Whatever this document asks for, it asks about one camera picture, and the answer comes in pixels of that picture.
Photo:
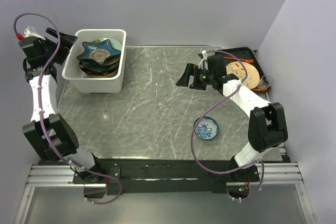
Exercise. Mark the blue white porcelain bowl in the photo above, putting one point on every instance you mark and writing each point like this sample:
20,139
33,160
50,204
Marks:
207,129

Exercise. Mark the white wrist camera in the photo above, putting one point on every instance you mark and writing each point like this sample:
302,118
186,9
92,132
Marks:
203,64
29,32

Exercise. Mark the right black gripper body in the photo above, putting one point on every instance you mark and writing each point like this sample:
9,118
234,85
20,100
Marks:
202,77

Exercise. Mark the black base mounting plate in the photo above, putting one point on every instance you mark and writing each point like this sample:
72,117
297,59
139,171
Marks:
130,176

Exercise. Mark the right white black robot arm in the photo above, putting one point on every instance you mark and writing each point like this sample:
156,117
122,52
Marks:
267,123

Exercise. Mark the white plastic bin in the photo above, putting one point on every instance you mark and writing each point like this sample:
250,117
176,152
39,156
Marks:
79,79

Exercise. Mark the black rectangular tray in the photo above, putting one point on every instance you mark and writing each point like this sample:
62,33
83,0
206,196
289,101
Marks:
244,53

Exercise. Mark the orange plastic knife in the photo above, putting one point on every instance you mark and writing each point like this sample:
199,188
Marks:
243,60

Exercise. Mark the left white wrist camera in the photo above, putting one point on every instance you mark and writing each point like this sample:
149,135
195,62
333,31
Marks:
29,32

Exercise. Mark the dark brown patterned plate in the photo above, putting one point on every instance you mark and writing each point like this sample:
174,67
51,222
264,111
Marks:
111,71

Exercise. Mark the clear plastic cup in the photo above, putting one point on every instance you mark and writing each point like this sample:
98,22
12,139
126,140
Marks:
265,82

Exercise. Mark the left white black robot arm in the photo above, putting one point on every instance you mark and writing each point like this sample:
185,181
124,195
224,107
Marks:
49,134

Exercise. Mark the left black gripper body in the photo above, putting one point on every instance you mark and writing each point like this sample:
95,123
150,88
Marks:
61,53

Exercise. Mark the beige leaf pattern plate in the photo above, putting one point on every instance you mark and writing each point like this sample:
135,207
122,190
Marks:
253,77

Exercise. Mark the pale green plate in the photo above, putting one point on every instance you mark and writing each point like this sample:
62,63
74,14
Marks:
108,44

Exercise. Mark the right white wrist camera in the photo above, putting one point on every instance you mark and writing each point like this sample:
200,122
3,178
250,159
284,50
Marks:
203,64

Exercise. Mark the aluminium rail frame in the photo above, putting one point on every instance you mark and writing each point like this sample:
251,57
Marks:
63,176

